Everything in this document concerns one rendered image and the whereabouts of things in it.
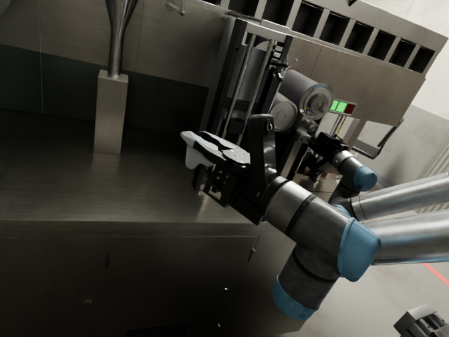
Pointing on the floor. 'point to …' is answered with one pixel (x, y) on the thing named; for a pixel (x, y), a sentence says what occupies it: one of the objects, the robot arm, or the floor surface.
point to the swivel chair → (373, 146)
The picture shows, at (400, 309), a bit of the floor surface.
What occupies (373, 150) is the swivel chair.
